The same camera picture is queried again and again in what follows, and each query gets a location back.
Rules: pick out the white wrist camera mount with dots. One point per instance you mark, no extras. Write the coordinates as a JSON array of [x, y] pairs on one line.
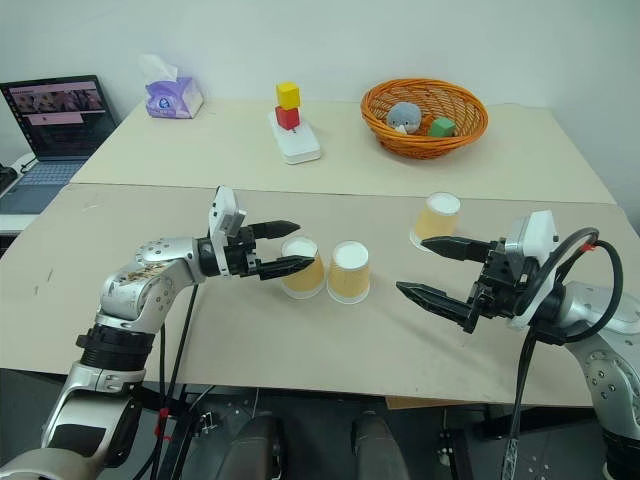
[[535, 235], [226, 207]]

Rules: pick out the orange woven basket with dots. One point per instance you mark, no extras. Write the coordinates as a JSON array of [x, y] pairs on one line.
[[380, 125]]

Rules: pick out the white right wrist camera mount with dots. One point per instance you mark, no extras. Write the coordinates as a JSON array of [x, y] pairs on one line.
[[535, 235]]

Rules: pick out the black object beside laptop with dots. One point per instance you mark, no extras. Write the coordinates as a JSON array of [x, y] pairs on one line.
[[6, 180]]

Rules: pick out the open laptop computer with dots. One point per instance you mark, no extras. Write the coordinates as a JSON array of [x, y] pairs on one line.
[[55, 120]]

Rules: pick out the white tissue sheet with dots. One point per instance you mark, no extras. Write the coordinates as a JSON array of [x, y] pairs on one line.
[[157, 67]]

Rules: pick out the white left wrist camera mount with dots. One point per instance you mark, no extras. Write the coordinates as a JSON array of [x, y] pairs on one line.
[[226, 207]]

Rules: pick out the purple tissue box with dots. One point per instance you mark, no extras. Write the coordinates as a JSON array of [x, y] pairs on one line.
[[175, 100]]

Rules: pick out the green cube block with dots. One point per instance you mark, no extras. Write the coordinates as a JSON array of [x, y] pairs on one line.
[[441, 128]]

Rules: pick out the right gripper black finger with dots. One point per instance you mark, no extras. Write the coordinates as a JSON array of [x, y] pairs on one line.
[[460, 248], [440, 302]]

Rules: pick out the yellow paper cup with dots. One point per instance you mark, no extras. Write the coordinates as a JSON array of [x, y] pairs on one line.
[[300, 287], [348, 280], [435, 220]]

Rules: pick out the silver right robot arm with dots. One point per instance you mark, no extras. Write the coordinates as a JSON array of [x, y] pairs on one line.
[[605, 360]]

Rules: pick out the grey plush toy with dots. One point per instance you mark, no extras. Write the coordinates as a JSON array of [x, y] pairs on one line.
[[405, 117]]

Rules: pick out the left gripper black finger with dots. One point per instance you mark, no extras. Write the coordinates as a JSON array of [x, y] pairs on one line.
[[277, 229], [285, 266]]

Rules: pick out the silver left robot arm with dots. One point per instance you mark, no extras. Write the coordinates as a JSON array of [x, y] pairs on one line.
[[125, 295]]

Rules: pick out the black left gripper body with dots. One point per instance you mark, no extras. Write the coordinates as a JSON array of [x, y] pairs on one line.
[[242, 257]]

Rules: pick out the yellow cube block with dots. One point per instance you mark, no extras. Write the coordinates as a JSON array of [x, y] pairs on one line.
[[288, 95]]

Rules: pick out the white rectangular plastic box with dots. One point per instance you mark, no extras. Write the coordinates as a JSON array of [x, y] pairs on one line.
[[300, 145]]

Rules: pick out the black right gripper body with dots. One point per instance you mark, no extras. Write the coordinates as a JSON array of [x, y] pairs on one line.
[[500, 285]]

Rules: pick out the red cube block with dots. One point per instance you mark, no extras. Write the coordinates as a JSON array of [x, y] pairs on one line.
[[287, 118]]

